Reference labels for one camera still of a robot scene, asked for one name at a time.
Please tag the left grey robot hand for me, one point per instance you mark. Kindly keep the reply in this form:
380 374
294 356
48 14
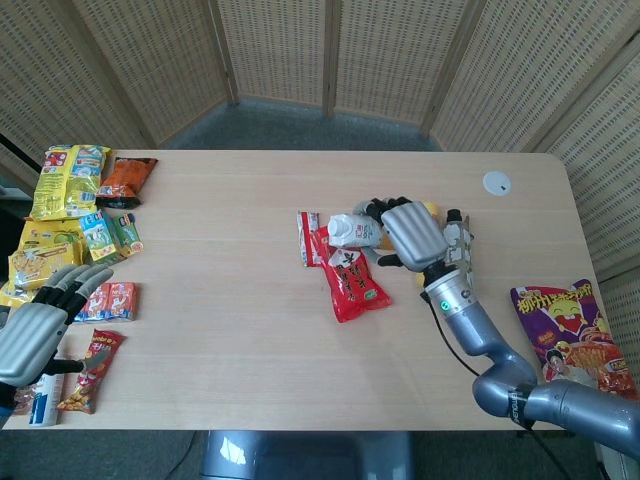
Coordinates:
30 330

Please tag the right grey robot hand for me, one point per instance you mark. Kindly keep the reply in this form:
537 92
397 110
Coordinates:
415 235

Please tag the white carton with screw cap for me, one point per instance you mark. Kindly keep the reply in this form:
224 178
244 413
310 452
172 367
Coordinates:
356 231

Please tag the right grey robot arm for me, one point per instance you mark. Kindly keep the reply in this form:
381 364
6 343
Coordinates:
500 360

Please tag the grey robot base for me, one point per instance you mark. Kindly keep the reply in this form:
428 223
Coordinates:
300 455

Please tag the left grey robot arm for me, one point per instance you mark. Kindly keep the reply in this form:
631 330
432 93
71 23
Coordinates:
5 400

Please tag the clear bottle white label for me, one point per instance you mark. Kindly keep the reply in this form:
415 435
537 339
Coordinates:
459 240

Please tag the yellow cracker bag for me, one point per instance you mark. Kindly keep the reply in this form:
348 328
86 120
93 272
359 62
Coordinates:
30 270

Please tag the small brown snack packet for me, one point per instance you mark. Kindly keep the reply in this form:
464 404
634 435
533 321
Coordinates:
24 400

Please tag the red small packets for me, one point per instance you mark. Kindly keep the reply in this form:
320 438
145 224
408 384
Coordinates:
96 304

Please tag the white blue can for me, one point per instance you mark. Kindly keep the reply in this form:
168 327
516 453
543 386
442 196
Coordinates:
45 400

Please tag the red peanut snack bag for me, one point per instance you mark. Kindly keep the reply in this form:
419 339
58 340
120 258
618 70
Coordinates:
92 375

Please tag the red snack pouch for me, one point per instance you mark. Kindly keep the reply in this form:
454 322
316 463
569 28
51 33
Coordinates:
352 280

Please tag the yellow lime chips bag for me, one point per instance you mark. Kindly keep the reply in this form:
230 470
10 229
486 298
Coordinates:
50 237

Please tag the red milk carton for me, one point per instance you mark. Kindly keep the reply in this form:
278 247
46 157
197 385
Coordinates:
124 301

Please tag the small red white sachet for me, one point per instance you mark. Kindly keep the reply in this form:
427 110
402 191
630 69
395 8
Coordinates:
306 240

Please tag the blue green drink carton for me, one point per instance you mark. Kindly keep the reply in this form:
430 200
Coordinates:
102 235

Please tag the large yellow snack bag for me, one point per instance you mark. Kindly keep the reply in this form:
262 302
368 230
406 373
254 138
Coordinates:
70 182

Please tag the orange black snack bag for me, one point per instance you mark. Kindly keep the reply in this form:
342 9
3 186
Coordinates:
125 182

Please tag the purple snack bag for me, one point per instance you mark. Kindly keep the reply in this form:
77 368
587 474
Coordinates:
575 340

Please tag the woven folding screen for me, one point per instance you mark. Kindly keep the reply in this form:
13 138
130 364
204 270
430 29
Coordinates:
320 60

